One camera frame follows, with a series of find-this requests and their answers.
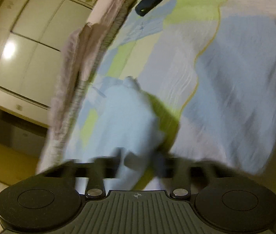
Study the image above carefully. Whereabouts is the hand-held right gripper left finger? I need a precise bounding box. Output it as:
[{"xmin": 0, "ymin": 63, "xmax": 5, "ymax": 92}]
[{"xmin": 41, "ymin": 151, "xmax": 138, "ymax": 199}]

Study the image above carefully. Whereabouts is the light blue sweatshirt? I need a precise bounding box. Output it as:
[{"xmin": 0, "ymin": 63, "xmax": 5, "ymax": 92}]
[{"xmin": 78, "ymin": 76, "xmax": 169, "ymax": 191}]

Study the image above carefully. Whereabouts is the cream wardrobe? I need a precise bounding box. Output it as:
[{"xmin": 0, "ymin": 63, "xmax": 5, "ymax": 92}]
[{"xmin": 0, "ymin": 0, "xmax": 100, "ymax": 110}]

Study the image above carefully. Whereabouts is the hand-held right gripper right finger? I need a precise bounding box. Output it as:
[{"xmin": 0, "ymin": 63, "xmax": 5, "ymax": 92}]
[{"xmin": 153, "ymin": 155, "xmax": 229, "ymax": 199}]

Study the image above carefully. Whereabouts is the pink pillow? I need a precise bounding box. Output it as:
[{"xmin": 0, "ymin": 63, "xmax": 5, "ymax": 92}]
[{"xmin": 87, "ymin": 0, "xmax": 136, "ymax": 31}]

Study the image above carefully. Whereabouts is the checked bed sheet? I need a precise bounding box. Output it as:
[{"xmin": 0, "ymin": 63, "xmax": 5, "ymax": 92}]
[{"xmin": 37, "ymin": 0, "xmax": 276, "ymax": 192}]

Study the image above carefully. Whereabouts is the mauve ruffled pillow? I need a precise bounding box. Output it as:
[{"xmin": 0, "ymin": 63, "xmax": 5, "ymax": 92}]
[{"xmin": 37, "ymin": 24, "xmax": 104, "ymax": 173}]

